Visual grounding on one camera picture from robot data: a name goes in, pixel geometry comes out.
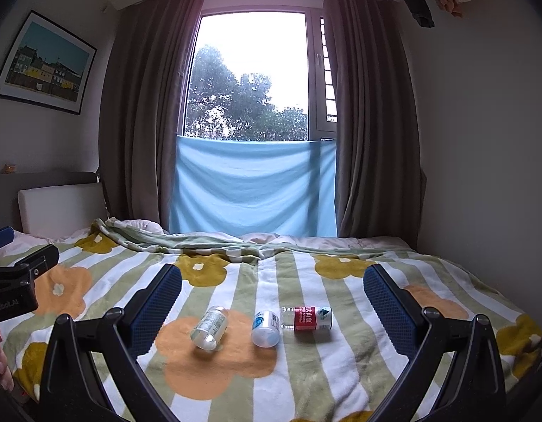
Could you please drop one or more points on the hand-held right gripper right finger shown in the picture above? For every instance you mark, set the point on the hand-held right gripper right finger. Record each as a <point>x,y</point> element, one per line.
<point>389,312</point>

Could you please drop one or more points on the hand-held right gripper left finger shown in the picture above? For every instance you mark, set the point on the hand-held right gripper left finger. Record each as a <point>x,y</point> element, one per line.
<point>159,307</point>

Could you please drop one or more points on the person's left hand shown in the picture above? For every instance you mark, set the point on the person's left hand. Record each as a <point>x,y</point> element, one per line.
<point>0,360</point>

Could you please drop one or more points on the grey bed headboard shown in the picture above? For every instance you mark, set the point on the grey bed headboard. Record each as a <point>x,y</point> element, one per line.
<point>2,202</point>

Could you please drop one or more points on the clear bottle silver label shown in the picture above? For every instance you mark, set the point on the clear bottle silver label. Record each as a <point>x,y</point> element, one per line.
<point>209,327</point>

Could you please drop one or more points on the white cushion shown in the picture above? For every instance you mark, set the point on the white cushion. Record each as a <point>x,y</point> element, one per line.
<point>62,206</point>

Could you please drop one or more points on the small brown figurine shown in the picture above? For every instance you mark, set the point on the small brown figurine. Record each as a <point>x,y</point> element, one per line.
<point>9,169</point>

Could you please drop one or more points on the green plaid blanket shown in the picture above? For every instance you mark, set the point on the green plaid blanket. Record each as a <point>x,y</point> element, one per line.
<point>187,241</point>

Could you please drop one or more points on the small red-label water bottle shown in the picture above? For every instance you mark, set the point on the small red-label water bottle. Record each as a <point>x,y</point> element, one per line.
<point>308,318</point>

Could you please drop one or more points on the white bottle blue label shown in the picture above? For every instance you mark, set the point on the white bottle blue label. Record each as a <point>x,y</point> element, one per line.
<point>265,329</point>

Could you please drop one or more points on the floral striped blanket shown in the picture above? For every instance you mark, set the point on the floral striped blanket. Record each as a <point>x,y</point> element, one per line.
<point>271,382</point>

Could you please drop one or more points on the light blue hanging cloth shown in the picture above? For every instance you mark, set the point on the light blue hanging cloth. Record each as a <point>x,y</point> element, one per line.
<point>253,184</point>

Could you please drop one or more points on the brown curtain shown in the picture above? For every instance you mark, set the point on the brown curtain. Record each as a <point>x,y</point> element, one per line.
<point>372,118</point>
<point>143,118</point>

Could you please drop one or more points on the framed houses wall picture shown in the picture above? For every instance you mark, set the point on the framed houses wall picture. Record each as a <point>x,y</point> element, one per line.
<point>44,63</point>

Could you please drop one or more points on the window with white frame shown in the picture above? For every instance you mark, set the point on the window with white frame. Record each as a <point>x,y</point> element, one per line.
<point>249,74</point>

